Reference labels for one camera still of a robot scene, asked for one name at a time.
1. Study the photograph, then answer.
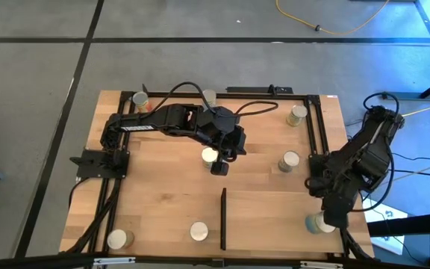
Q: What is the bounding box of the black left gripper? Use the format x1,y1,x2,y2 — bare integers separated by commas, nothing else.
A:
211,125,248,177

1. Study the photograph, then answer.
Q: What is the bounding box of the can with green label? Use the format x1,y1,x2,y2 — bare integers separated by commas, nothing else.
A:
201,146,219,169

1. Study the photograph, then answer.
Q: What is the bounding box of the white cup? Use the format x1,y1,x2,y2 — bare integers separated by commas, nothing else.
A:
190,220,209,242

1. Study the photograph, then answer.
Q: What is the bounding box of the can with grey label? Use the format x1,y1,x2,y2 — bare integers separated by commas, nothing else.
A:
277,150,301,173

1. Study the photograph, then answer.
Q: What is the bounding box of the can blue red label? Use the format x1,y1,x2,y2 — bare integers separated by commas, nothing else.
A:
202,88,217,109

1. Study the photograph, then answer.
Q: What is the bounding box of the can yellow green label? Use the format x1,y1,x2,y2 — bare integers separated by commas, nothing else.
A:
287,104,308,127

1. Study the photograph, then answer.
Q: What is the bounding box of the can with orange label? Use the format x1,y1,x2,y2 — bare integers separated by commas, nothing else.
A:
131,91,152,114

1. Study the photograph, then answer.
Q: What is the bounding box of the can with pale label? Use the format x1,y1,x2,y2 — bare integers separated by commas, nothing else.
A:
106,229,135,251

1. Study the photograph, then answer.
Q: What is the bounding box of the white paper sheet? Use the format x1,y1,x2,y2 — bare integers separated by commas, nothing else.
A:
362,197,409,256

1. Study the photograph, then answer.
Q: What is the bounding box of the black beam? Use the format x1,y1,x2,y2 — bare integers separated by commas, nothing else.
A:
367,211,430,237

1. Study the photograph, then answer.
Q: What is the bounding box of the long black box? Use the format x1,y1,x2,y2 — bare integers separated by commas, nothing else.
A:
225,84,294,95

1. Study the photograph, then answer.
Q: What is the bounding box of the black aluminium crossbeam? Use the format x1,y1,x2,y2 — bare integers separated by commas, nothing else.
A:
0,253,430,269

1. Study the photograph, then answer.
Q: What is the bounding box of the silver bracket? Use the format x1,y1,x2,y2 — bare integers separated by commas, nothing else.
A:
93,256,137,267
299,260,345,269

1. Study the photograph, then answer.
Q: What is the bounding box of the wooden shelf black frame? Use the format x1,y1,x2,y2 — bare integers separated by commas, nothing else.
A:
220,188,346,254

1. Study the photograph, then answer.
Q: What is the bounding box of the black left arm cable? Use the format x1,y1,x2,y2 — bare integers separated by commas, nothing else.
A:
140,81,279,119

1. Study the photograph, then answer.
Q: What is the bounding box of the black aluminium table frame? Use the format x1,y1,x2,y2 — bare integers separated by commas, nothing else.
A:
65,89,375,261

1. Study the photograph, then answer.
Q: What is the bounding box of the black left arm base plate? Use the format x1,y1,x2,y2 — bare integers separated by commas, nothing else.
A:
69,148,131,179

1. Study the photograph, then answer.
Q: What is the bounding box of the metal table leg frame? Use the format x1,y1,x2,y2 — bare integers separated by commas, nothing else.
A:
381,0,430,102

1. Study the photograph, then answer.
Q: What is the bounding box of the black cable bundle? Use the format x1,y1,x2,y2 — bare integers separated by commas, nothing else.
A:
65,178,122,255

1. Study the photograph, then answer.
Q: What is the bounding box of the yellow extension cable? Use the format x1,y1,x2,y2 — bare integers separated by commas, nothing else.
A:
275,0,390,37

